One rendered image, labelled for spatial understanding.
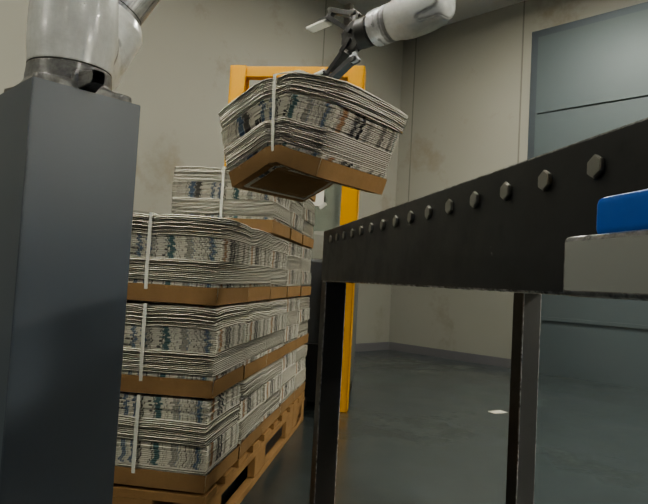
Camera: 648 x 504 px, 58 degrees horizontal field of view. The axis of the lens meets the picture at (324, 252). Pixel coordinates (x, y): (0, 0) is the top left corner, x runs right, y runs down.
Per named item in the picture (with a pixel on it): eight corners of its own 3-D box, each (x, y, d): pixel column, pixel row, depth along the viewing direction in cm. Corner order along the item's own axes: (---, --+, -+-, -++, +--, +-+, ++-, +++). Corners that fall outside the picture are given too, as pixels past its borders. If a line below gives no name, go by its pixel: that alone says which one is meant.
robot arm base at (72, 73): (44, 73, 98) (47, 40, 98) (0, 97, 113) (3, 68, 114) (144, 101, 111) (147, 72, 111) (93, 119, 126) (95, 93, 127)
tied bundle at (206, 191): (167, 229, 207) (171, 164, 208) (197, 236, 236) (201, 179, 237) (272, 234, 201) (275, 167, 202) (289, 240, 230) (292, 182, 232)
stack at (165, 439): (54, 538, 147) (79, 208, 151) (208, 427, 262) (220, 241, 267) (202, 556, 142) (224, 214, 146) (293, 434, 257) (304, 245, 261)
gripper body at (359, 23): (364, 7, 144) (334, 19, 150) (364, 40, 143) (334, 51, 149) (381, 19, 150) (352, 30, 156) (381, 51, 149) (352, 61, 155)
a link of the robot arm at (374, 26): (381, 32, 139) (361, 40, 143) (402, 46, 146) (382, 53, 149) (381, -4, 140) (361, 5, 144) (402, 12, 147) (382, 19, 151)
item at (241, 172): (231, 187, 153) (228, 172, 154) (301, 202, 176) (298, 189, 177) (274, 159, 144) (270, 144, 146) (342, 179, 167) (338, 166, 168)
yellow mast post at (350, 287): (329, 411, 308) (348, 65, 317) (331, 407, 317) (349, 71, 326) (346, 412, 307) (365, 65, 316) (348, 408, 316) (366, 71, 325)
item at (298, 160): (269, 160, 145) (274, 143, 144) (339, 180, 168) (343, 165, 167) (315, 176, 135) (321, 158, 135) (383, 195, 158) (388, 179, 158)
